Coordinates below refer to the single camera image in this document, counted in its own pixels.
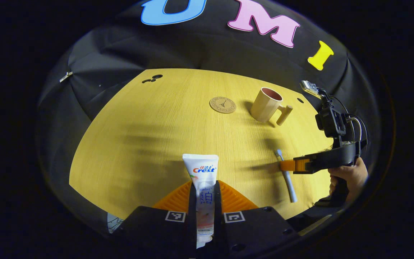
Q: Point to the white toothbrush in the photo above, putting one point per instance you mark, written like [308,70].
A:
[289,183]

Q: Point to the wooden desktop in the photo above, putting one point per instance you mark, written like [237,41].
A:
[156,118]

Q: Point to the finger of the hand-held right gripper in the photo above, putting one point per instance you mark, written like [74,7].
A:
[300,165]

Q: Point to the black backdrop cloth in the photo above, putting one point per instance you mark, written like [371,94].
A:
[192,46]

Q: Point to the silver metal clip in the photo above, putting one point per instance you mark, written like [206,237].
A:
[65,76]

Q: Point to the white paper sheet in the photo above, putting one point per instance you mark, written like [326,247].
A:
[115,223]

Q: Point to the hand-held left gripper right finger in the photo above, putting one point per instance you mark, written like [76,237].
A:
[218,216]

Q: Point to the round cork coaster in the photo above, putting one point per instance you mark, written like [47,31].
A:
[222,105]

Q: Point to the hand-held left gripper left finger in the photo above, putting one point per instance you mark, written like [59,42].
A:
[192,216]

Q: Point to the white toothpaste tube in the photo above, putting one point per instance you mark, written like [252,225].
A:
[201,169]

